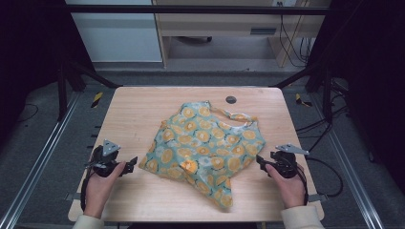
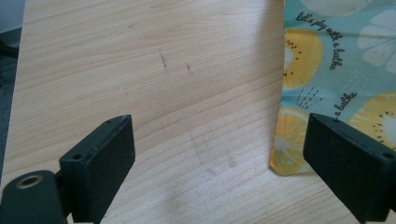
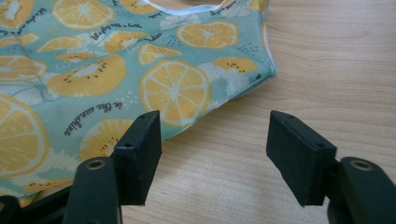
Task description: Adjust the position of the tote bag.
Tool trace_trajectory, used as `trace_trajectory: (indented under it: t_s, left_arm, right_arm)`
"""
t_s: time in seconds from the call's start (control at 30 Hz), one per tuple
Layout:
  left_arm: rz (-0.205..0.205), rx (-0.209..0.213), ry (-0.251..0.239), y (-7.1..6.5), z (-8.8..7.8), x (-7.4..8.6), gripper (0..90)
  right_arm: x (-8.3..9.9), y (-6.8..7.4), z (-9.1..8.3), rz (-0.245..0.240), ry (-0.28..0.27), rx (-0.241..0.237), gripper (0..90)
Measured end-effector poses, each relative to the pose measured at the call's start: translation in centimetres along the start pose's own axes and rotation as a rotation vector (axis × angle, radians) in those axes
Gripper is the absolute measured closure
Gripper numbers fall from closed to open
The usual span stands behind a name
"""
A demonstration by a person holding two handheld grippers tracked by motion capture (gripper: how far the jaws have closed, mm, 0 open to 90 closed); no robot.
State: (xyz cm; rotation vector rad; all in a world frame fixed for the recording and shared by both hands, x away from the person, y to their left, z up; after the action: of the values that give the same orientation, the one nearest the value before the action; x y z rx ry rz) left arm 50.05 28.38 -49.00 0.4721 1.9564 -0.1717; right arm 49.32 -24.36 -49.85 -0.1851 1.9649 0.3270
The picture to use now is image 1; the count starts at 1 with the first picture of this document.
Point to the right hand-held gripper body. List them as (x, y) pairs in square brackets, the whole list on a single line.
[(285, 163)]

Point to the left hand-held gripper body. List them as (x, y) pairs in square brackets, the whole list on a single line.
[(105, 162)]

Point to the green orange floral cloth bag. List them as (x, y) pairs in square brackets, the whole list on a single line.
[(200, 146)]

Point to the person's right hand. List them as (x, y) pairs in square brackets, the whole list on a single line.
[(288, 187)]

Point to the person's left hand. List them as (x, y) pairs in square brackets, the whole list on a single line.
[(100, 187)]

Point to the yellow black tape strip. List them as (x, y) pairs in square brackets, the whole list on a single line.
[(300, 100), (97, 99)]

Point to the grey round table grommet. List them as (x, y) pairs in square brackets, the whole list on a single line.
[(230, 99)]

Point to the dark curtain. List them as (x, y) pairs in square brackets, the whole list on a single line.
[(28, 47), (372, 79)]

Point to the white cabinet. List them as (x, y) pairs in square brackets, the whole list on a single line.
[(117, 35)]

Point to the light wooden desk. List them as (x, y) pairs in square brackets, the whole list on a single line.
[(219, 25)]

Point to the grey metal table bracket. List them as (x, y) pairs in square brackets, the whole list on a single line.
[(71, 196), (318, 197)]

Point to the aluminium floor rail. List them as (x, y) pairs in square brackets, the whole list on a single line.
[(353, 178), (38, 162)]

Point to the black metal frame stand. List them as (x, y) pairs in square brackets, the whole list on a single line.
[(326, 92), (62, 92)]

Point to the black horizontal frame bar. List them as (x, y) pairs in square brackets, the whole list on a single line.
[(191, 9)]

